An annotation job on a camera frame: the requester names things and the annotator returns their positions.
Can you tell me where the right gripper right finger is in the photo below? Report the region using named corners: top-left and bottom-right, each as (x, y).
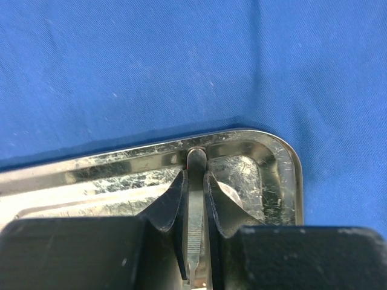
top-left (203, 172), bottom-right (386, 289)

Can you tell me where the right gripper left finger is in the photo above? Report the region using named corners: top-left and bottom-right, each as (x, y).
top-left (1, 170), bottom-right (189, 289)

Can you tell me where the steel scalpel handle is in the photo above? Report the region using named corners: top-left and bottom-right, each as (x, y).
top-left (186, 147), bottom-right (207, 289)

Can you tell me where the blue surgical cloth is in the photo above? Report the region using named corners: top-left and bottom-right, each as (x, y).
top-left (1, 1), bottom-right (386, 233)

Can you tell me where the stainless steel tray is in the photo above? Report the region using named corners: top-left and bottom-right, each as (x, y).
top-left (1, 129), bottom-right (304, 225)

